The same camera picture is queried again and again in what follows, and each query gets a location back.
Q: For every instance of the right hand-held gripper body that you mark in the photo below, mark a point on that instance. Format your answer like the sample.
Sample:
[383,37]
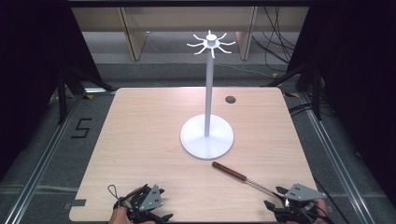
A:
[303,194]

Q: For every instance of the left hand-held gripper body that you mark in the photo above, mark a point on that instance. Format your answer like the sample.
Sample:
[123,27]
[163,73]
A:
[151,199]

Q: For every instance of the white hook stand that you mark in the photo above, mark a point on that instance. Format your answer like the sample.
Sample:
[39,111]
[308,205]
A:
[206,141]

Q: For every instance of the person's right hand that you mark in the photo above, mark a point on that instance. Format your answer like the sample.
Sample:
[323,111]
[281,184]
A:
[321,211]

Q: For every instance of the person's left hand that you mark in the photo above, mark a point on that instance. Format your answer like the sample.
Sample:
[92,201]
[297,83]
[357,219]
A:
[119,215]

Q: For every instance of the black tape strip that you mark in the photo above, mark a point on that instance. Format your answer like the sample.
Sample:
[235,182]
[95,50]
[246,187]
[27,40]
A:
[74,203]

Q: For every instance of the round table grommet hole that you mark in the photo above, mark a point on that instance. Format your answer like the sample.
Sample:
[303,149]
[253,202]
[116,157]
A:
[230,99]

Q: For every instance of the black metal stand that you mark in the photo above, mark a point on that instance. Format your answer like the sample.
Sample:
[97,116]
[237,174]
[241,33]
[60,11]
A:
[311,81]
[63,93]

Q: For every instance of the black curtain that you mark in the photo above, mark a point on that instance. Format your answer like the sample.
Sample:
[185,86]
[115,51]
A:
[358,77]
[34,77]

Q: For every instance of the light wooden shelf unit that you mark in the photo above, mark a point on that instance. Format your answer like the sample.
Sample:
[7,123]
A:
[186,18]

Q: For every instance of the aluminium floor rail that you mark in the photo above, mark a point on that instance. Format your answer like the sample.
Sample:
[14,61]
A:
[333,161]
[40,165]

